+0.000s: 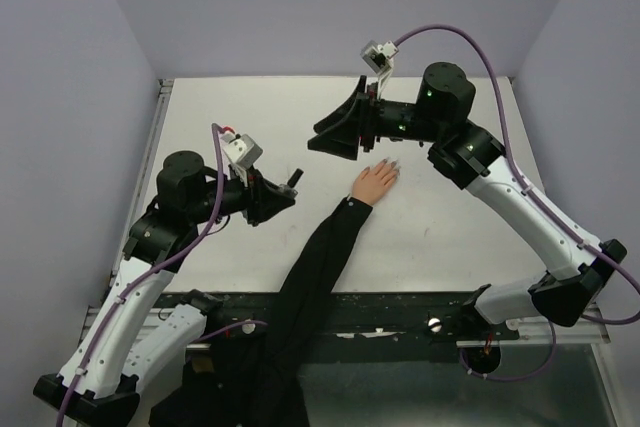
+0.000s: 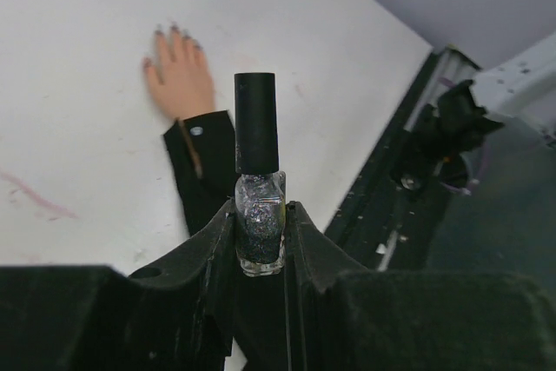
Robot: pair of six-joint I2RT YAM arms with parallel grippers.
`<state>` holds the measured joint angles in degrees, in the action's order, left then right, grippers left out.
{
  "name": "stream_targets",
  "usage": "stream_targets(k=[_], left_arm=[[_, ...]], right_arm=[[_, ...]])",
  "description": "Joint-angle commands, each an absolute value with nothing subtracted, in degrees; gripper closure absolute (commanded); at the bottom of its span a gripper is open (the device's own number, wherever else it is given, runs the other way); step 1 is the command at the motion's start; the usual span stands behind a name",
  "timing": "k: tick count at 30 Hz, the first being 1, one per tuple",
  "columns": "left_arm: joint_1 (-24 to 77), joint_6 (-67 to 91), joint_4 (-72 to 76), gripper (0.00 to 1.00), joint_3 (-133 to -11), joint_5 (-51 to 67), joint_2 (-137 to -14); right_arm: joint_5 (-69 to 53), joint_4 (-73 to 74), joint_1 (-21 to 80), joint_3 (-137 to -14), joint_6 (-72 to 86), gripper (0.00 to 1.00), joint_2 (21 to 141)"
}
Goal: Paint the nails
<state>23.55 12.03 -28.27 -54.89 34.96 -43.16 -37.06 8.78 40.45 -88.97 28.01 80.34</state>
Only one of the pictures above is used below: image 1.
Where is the metal sheet panel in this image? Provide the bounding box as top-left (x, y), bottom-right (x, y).
top-left (300, 345), bottom-right (616, 426)

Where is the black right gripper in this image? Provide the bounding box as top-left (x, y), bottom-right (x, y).
top-left (307, 76), bottom-right (442, 161)

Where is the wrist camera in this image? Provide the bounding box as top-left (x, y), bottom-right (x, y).
top-left (221, 127), bottom-right (263, 183)
top-left (360, 41), bottom-right (398, 99)

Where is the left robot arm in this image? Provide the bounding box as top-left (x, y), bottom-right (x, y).
top-left (33, 142), bottom-right (303, 426)

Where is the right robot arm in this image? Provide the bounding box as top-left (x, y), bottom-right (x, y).
top-left (307, 62), bottom-right (627, 339)

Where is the glitter nail polish bottle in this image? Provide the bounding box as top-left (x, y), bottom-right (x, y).
top-left (278, 184), bottom-right (298, 199)

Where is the aluminium rail frame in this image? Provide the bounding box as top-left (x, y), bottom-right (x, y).
top-left (74, 77), bottom-right (614, 398)

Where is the black sleeve forearm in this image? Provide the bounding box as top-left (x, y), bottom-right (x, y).
top-left (149, 197), bottom-right (372, 426)

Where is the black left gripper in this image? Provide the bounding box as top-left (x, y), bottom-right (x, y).
top-left (189, 162), bottom-right (297, 226)

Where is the mannequin hand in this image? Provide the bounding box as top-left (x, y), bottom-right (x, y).
top-left (349, 159), bottom-right (400, 206)

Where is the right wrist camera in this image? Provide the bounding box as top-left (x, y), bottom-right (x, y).
top-left (360, 41), bottom-right (398, 99)

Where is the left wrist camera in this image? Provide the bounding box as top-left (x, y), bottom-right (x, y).
top-left (221, 127), bottom-right (263, 183)

